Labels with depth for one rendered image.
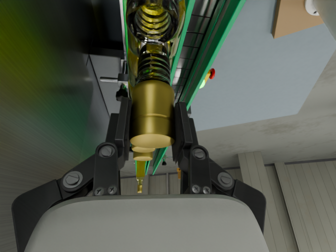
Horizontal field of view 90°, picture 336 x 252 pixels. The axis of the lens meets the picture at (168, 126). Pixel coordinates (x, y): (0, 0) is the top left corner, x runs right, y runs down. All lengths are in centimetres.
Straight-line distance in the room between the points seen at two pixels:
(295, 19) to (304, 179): 709
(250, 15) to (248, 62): 19
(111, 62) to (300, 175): 736
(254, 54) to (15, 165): 71
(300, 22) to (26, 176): 70
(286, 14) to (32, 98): 61
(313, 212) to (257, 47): 707
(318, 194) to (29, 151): 758
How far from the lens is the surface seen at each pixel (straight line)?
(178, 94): 61
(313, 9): 65
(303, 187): 753
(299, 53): 82
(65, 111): 30
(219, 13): 39
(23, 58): 22
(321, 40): 81
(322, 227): 760
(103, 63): 52
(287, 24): 66
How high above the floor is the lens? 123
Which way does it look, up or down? 24 degrees down
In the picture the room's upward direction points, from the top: 179 degrees clockwise
